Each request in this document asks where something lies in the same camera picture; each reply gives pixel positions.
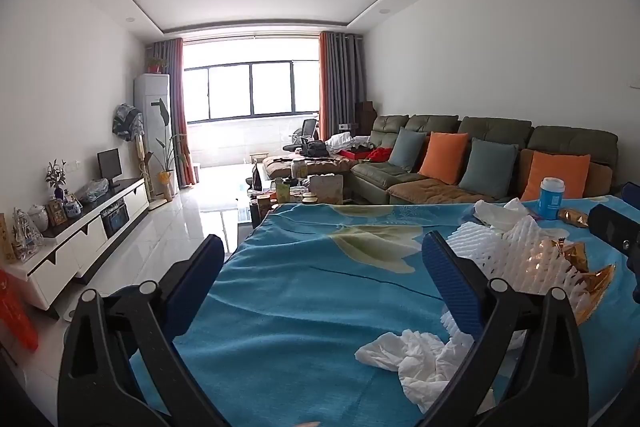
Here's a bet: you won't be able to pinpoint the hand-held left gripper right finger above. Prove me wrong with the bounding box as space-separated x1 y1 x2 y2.
415 231 590 427

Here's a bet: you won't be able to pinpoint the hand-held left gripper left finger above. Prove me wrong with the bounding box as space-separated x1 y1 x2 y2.
56 234 228 427

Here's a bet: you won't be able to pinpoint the blue cup with white lid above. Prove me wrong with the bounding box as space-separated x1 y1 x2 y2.
537 177 566 222

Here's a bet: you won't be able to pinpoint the white foam net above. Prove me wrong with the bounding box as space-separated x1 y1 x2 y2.
442 214 572 299

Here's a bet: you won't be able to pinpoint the crumpled white tissue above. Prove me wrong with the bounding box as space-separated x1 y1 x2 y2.
355 328 497 414
472 198 540 234

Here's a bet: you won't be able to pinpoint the orange cushion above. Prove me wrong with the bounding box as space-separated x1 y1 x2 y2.
418 132 470 186
519 150 592 203

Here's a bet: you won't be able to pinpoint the glass coffee table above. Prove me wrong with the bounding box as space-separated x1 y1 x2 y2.
244 174 352 229

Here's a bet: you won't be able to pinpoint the wooden stand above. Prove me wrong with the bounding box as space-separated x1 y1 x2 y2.
134 139 154 204

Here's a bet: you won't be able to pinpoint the white black TV cabinet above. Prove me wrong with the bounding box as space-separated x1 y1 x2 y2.
0 177 151 314

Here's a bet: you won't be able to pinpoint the grey-blue cushion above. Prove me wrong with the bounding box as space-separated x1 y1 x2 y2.
457 138 520 200
387 127 429 173

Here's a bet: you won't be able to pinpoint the blue floral blanket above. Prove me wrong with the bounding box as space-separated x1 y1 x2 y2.
130 197 640 427

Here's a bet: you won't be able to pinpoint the tall leafy plant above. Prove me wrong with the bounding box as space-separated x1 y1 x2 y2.
150 97 189 198

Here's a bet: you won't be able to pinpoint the clear plastic bag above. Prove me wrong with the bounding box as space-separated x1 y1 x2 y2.
74 179 110 204

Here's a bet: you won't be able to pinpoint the black monitor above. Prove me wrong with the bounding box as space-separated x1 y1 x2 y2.
96 148 123 188

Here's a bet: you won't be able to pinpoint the green sofa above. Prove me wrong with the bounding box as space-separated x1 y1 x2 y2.
349 114 621 208

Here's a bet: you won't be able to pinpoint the white standing air conditioner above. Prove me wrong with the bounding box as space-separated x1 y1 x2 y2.
133 73 174 202

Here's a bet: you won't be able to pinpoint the beige paper bag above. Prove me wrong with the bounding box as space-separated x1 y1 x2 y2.
307 174 345 206

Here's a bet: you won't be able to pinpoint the framed picture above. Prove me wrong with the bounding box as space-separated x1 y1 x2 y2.
45 199 69 227

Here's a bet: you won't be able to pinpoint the brown ottoman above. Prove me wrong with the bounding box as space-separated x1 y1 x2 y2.
262 154 362 180

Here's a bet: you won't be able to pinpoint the covered standing fan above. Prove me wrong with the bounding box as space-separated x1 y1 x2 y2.
112 103 146 144

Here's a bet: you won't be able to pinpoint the black bag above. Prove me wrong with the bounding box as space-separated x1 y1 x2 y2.
299 140 331 159

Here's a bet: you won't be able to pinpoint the grey orange curtain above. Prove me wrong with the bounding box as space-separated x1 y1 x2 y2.
151 38 199 188
318 31 365 140

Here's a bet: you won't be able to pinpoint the white jar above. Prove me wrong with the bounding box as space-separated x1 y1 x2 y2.
27 204 50 232

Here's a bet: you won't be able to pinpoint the plant in blue vase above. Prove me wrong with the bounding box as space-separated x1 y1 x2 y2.
44 159 68 200

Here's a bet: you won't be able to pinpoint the black office chair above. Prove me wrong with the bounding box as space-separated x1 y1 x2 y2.
282 118 320 153

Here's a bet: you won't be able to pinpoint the white clothes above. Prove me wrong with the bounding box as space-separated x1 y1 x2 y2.
324 132 371 153

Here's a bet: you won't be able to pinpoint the wrapped ship model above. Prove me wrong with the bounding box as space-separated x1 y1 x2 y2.
10 207 45 261

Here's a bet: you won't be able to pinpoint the red plastic bag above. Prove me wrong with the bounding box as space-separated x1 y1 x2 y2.
0 269 40 354

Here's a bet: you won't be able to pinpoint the brown cardboard boxes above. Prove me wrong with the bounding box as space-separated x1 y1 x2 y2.
354 100 384 136

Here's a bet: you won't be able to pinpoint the large window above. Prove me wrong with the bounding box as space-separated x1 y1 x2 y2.
184 61 321 124

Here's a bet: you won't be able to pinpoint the yellow box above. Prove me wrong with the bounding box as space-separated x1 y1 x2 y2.
0 213 17 264

